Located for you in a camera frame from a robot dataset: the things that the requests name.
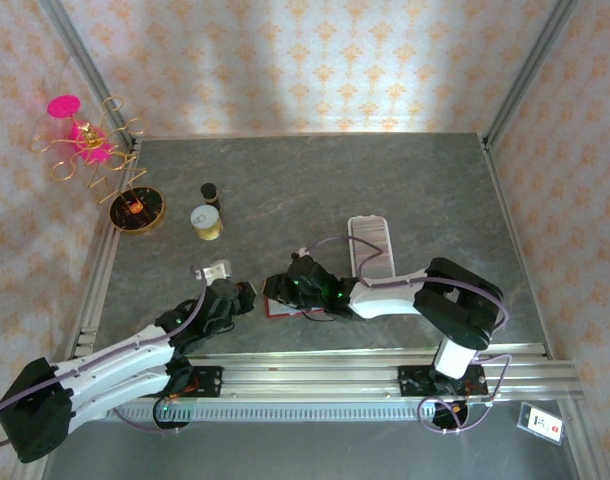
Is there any gold can with white lid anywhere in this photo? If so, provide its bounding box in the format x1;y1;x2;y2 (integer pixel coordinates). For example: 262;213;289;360
190;204;224;242

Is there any pink paper disc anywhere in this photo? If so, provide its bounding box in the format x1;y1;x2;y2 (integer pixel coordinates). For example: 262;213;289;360
47;94;81;120
68;119;112;165

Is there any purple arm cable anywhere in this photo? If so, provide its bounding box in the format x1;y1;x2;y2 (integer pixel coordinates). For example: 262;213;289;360
0;269;207;449
303;237;511;435

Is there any red card holder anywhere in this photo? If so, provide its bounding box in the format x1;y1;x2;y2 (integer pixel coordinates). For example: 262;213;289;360
262;293;312;321

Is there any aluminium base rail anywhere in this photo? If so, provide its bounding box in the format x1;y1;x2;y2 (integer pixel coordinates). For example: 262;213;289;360
184;349;585;404

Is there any white badge tag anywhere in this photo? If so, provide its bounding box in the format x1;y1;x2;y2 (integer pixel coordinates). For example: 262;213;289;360
515;401;566;445

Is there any aluminium table side rail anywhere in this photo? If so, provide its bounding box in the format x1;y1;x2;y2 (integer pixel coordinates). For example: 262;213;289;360
482;137;599;480
19;137;144;480

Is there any gold wire stand, black base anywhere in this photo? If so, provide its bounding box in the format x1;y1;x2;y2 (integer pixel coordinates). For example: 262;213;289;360
30;94;167;236

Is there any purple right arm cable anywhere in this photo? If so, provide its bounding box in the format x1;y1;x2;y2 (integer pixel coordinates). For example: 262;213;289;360
303;237;511;435

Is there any white slotted plastic basket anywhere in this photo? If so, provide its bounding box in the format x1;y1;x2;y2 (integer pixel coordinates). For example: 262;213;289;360
346;215;398;279

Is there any small dark bottle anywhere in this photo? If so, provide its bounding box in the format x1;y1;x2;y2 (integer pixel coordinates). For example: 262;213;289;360
200;182;222;211

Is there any grey slotted cable duct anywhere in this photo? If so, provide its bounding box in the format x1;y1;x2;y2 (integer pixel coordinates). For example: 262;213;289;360
112;399;436;424

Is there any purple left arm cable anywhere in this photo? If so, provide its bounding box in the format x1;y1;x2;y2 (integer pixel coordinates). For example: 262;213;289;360
0;269;207;449

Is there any aluminium frame post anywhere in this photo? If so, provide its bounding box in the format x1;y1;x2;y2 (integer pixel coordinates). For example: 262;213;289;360
479;0;581;151
37;0;144;151

